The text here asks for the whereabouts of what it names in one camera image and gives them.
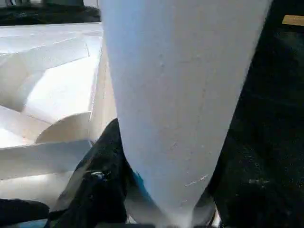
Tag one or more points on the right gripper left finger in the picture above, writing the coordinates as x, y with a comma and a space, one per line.
95, 190

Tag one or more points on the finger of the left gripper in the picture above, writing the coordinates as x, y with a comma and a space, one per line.
21, 211

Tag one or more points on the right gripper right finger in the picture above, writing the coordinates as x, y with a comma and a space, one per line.
247, 199

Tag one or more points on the small tan box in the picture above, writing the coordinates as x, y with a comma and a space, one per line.
293, 20

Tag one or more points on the white plastic table leg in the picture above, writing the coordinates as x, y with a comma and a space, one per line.
185, 95

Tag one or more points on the white plastic table top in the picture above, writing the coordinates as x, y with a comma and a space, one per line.
47, 85

